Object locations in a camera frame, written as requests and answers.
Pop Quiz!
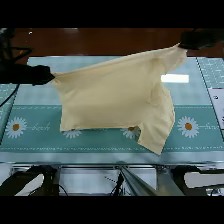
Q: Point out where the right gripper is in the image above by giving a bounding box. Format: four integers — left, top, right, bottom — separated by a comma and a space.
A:
179, 31, 204, 51

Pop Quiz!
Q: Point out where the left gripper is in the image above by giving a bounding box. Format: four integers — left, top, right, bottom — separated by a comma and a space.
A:
31, 64, 56, 86

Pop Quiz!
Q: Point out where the cream T-shirt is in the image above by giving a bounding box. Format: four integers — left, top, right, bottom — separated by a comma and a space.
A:
51, 43, 188, 156

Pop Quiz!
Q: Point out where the black cable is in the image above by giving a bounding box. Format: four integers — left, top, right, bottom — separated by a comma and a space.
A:
104, 172, 126, 197

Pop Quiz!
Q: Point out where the silver frame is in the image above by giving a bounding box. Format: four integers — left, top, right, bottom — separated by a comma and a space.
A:
0, 161, 224, 197

